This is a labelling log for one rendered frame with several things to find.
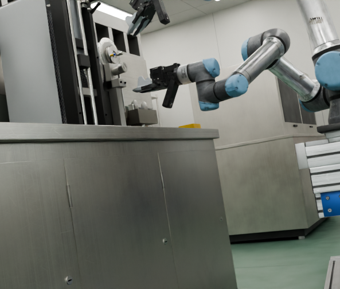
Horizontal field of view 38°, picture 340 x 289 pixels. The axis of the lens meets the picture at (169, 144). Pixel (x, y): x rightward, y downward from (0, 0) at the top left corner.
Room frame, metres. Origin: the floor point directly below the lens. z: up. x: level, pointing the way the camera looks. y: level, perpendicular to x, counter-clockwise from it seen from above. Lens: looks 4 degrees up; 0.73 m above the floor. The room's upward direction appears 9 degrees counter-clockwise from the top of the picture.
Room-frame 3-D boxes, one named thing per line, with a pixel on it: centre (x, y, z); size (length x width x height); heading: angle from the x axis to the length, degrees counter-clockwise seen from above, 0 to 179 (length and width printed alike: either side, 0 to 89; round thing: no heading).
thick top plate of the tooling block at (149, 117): (2.22, 0.25, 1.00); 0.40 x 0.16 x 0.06; 63
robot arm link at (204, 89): (1.85, -0.18, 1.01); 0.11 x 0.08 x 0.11; 38
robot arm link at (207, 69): (1.86, -0.17, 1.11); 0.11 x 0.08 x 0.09; 63
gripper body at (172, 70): (1.94, -0.03, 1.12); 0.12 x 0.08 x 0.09; 63
